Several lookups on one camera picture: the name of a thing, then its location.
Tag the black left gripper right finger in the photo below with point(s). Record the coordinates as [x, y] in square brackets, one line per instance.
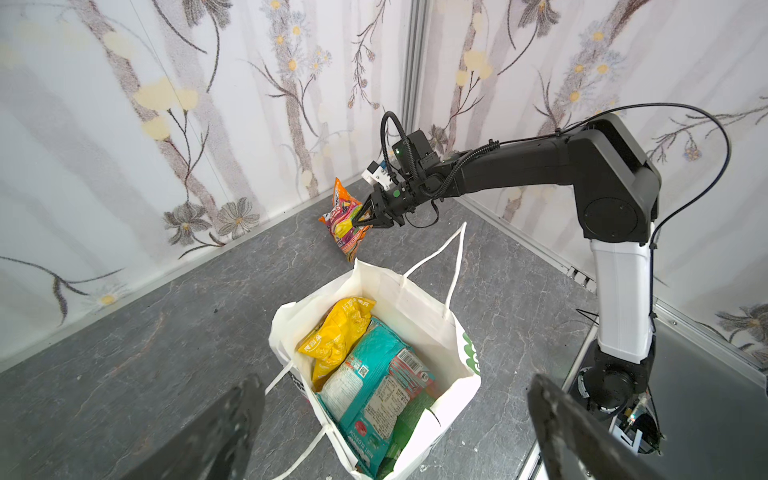
[574, 445]

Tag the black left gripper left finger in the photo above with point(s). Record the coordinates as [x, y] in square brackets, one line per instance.
[218, 444]

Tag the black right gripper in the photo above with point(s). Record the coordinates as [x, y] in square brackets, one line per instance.
[385, 209]

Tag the pink orange candy bag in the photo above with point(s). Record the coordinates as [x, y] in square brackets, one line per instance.
[339, 221]

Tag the white floral paper bag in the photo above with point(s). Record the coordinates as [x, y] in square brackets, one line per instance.
[425, 323]

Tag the yellow chips bag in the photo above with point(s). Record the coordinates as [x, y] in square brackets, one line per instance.
[333, 339]

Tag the teal snack bag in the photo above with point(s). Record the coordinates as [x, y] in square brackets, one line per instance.
[371, 388]

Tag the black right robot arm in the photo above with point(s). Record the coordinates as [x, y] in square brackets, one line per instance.
[616, 189]

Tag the green snack bag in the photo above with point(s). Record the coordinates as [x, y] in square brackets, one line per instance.
[408, 432]

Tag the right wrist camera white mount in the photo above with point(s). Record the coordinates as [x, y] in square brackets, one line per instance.
[377, 174]

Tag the right aluminium corner post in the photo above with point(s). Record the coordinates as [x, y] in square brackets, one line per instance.
[416, 32]

